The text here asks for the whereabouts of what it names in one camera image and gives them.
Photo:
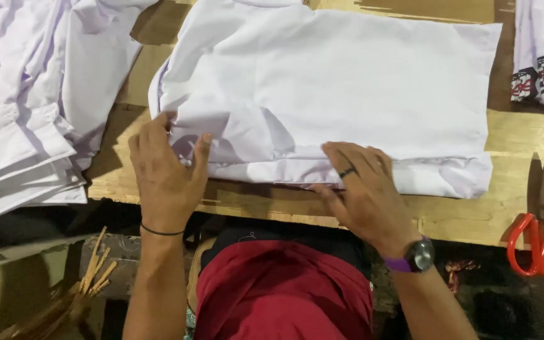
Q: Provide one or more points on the black wrist band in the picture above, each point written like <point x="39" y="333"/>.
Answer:
<point x="161" y="232"/>

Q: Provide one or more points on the person's left hand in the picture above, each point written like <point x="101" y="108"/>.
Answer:
<point x="166" y="184"/>

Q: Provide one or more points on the bundle of wooden sticks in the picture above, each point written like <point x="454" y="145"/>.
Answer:
<point x="88" y="283"/>

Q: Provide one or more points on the pile of white shirts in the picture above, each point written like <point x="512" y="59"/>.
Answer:
<point x="26" y="104"/>

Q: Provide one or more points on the person's red garment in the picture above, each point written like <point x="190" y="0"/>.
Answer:
<point x="281" y="292"/>

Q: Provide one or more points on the white shirt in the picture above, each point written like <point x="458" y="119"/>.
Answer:
<point x="328" y="80"/>

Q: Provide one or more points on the person's right hand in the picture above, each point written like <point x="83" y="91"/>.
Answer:
<point x="376" y="207"/>

